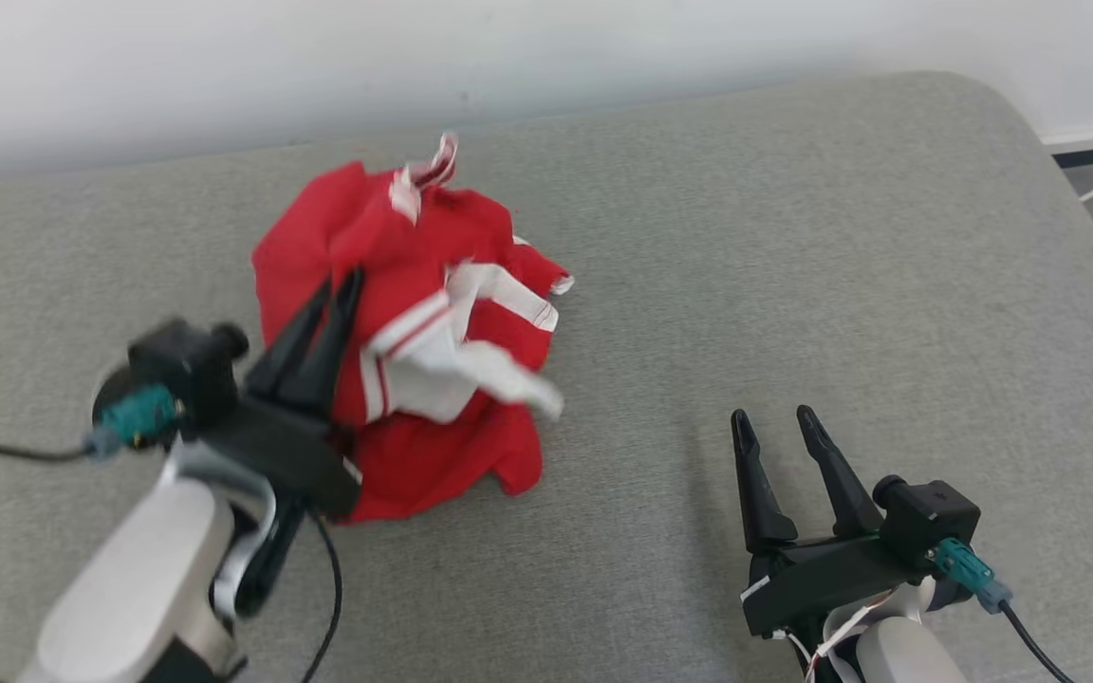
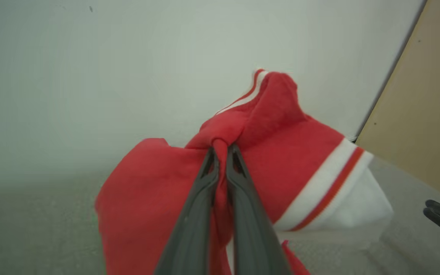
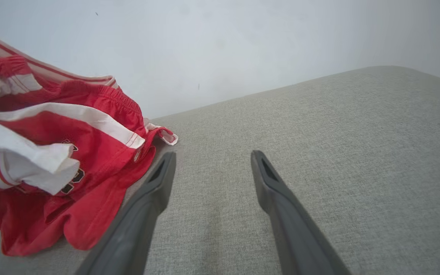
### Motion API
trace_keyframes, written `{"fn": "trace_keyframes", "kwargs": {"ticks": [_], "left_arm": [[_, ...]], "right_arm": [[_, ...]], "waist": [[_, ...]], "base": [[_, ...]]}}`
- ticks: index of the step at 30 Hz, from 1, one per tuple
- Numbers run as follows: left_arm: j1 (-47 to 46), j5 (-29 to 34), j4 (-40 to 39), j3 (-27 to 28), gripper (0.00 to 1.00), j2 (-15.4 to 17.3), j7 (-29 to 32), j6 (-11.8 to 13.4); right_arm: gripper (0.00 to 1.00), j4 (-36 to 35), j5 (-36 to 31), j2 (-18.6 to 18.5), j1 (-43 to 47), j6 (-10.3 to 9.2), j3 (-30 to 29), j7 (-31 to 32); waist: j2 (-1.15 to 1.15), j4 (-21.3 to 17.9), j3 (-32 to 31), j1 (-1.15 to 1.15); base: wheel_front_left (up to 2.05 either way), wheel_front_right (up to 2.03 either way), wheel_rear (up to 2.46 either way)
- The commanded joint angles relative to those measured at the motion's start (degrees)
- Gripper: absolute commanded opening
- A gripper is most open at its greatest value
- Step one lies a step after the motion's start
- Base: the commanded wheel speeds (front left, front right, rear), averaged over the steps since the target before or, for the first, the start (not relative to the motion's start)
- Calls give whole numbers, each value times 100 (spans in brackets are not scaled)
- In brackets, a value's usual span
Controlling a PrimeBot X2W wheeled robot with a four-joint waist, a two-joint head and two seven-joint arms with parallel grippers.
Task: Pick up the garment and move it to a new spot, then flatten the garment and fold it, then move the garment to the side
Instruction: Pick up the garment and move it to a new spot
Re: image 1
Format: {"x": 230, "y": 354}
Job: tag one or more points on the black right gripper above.
{"x": 822, "y": 579}

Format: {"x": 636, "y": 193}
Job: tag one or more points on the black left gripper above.
{"x": 290, "y": 446}

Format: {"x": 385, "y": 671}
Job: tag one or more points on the red jersey with white sleeves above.
{"x": 319, "y": 218}

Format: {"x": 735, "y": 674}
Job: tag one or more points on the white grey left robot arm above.
{"x": 129, "y": 588}

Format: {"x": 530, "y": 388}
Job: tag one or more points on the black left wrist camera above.
{"x": 181, "y": 365}

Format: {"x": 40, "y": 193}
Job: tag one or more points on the teal right camera connector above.
{"x": 969, "y": 569}

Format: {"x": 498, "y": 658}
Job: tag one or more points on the teal camera connector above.
{"x": 138, "y": 417}
{"x": 969, "y": 569}

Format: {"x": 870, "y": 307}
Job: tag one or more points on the teal left camera connector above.
{"x": 138, "y": 417}

